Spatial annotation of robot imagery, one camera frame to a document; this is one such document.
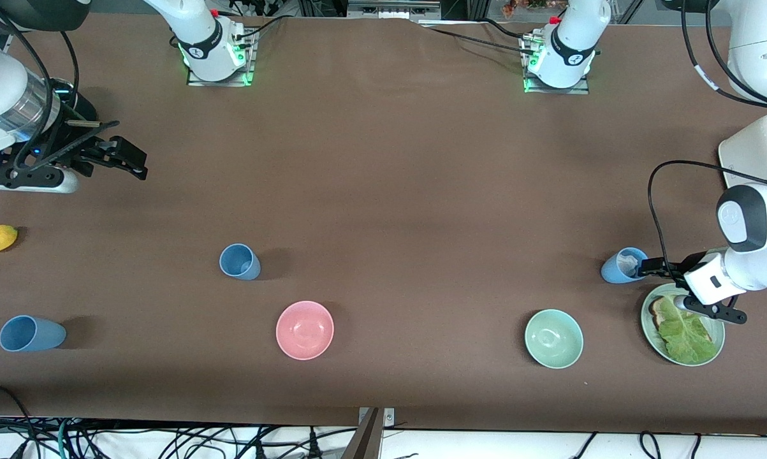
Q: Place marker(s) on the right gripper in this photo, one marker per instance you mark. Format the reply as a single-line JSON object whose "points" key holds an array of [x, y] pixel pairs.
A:
{"points": [[79, 141]]}

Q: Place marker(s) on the pink bowl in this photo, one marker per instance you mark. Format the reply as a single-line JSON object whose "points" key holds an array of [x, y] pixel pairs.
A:
{"points": [[305, 330]]}

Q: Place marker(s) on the green lettuce leaf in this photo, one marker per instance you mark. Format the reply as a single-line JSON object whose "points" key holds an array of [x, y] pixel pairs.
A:
{"points": [[686, 338]]}

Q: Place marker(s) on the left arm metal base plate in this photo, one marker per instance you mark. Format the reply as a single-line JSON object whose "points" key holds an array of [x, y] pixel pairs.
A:
{"points": [[555, 90]]}

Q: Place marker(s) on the silver aluminium frame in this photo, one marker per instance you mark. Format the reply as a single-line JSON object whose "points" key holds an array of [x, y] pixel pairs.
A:
{"points": [[393, 9]]}

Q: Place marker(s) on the toast slice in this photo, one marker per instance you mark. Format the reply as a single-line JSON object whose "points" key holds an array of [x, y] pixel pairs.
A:
{"points": [[657, 313]]}

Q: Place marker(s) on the orange flower bunch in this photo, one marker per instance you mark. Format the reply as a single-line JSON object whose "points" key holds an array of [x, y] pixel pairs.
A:
{"points": [[514, 7]]}

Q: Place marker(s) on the dark blue saucepan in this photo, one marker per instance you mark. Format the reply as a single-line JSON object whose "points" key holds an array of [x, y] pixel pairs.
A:
{"points": [[85, 108]]}

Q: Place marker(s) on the glass pot lid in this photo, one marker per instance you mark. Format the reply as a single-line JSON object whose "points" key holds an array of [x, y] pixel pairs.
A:
{"points": [[63, 89]]}

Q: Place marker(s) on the tall blue cup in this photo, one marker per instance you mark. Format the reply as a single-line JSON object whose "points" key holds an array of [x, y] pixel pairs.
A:
{"points": [[36, 335]]}

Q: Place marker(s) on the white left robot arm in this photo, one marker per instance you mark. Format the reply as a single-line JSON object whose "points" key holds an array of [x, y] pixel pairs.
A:
{"points": [[759, 57]]}

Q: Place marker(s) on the silver table edge bracket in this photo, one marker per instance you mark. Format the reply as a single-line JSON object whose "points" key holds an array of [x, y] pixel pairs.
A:
{"points": [[389, 417]]}

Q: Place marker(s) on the dark metal pole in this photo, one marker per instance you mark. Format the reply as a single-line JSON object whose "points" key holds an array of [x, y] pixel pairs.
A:
{"points": [[365, 443]]}

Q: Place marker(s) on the white toaster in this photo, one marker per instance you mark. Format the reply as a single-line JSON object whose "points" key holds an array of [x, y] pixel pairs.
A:
{"points": [[750, 153]]}

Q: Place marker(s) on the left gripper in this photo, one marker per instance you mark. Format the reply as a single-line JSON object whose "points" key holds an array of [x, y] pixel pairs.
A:
{"points": [[675, 268]]}

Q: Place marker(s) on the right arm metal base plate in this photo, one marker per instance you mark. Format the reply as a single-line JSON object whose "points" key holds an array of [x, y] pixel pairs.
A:
{"points": [[220, 83]]}

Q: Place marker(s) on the mint green bowl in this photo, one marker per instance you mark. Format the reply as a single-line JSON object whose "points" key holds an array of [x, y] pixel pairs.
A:
{"points": [[554, 339]]}

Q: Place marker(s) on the green plate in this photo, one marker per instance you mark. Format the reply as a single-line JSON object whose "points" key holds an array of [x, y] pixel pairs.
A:
{"points": [[651, 331]]}

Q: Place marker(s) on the short blue cup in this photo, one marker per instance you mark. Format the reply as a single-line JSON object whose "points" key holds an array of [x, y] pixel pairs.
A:
{"points": [[613, 274], [241, 264]]}

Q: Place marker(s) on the white crumpled tissue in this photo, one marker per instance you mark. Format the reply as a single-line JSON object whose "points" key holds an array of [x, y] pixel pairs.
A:
{"points": [[627, 261]]}

